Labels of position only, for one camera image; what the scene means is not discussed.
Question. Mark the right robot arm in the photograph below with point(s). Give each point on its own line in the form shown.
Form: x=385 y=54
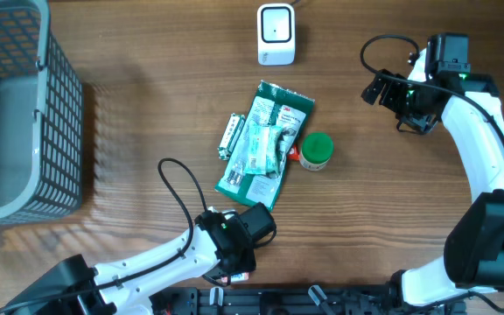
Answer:
x=469 y=107

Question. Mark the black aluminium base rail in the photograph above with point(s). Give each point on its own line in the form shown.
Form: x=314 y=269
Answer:
x=350 y=300

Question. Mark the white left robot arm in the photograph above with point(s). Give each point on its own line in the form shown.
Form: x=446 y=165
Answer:
x=121 y=287

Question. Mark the grey plastic mesh basket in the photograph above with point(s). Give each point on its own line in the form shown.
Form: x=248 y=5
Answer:
x=41 y=118

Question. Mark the red white snack packet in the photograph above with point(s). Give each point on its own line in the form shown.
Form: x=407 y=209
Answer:
x=235 y=278

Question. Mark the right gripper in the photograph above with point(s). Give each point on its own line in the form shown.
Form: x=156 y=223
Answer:
x=418 y=123

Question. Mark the red coffee stick sachet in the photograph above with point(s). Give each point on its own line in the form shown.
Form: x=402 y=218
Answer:
x=293 y=153

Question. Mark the green lid jar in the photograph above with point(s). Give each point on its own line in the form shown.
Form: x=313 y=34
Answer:
x=315 y=151

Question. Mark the light green tissue pack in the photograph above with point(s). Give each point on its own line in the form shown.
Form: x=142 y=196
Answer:
x=262 y=158

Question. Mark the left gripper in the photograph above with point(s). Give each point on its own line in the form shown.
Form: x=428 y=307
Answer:
x=248 y=265

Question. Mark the white barcode scanner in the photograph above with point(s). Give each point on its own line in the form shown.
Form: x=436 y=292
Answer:
x=276 y=34

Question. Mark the green white gum pack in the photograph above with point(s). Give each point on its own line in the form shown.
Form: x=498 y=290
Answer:
x=230 y=136

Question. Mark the green 3M sponge pack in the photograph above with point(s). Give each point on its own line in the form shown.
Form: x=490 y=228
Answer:
x=273 y=106

